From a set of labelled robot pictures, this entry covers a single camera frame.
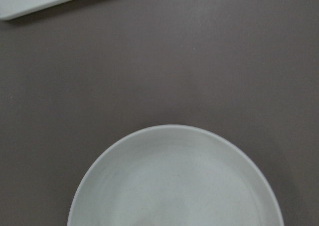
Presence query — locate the cream round plate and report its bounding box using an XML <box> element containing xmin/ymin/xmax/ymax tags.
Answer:
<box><xmin>67</xmin><ymin>125</ymin><xmax>284</xmax><ymax>226</ymax></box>

